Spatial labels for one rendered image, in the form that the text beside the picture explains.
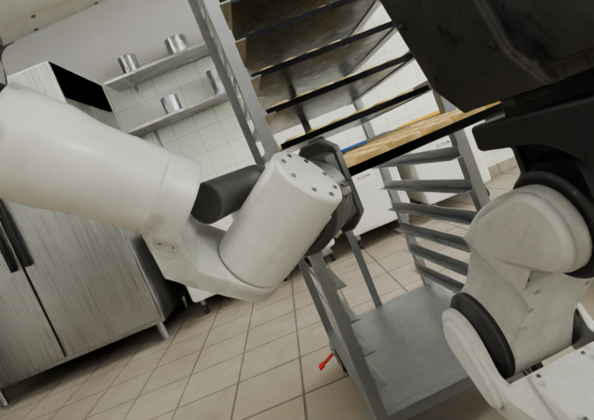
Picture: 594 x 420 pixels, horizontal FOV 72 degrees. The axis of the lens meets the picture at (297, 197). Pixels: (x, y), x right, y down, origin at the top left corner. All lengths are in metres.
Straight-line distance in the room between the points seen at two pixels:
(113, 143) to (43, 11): 0.10
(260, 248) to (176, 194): 0.08
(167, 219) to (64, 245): 2.87
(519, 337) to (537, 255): 0.25
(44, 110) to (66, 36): 3.96
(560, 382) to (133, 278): 2.67
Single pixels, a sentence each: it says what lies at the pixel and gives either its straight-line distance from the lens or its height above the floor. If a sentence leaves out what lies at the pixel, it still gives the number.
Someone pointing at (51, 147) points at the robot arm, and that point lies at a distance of 0.28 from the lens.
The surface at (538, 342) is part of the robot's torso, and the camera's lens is 0.73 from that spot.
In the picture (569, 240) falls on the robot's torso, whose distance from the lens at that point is 0.42.
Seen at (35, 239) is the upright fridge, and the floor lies 1.00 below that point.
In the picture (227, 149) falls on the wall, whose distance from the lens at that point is 3.71.
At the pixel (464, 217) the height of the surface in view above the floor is 0.50.
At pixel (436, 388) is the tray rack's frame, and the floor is 0.15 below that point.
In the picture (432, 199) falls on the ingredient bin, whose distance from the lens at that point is 3.25.
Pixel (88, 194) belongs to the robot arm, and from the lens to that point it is 0.29.
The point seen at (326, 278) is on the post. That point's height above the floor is 0.53.
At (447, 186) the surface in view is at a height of 0.60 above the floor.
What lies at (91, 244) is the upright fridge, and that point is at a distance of 3.08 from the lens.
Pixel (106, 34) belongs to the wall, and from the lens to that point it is 4.13.
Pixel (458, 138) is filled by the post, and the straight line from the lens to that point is 1.10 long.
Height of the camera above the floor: 0.82
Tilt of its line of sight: 5 degrees down
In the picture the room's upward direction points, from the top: 22 degrees counter-clockwise
